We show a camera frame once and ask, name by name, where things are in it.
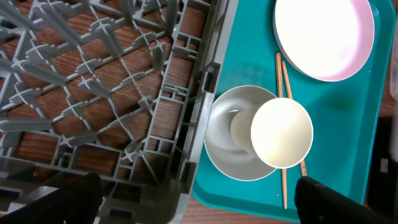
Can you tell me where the grey bowl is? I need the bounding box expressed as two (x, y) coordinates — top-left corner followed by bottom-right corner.
(204, 85), (276, 182)

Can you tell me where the wooden chopstick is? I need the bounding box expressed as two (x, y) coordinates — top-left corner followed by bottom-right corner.
(281, 61), (308, 176)
(275, 52), (287, 209)

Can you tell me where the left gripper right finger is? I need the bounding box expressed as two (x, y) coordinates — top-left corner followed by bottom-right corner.
(294, 176), (395, 224)

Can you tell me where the right wooden chopstick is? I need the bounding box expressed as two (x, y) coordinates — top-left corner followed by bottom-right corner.
(281, 61), (308, 176)

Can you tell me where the grey plastic dish rack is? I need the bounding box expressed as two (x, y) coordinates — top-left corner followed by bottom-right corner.
(1, 0), (238, 223)

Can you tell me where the large white plate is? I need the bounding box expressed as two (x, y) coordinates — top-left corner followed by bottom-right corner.
(273, 0), (376, 82)

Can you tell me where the left wooden chopstick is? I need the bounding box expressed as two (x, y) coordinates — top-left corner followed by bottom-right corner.
(275, 52), (287, 209)

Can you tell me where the white cup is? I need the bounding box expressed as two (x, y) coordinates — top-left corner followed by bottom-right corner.
(230, 98), (314, 169)

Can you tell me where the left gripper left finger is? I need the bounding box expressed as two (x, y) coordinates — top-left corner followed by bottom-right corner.
(1, 172), (103, 224)

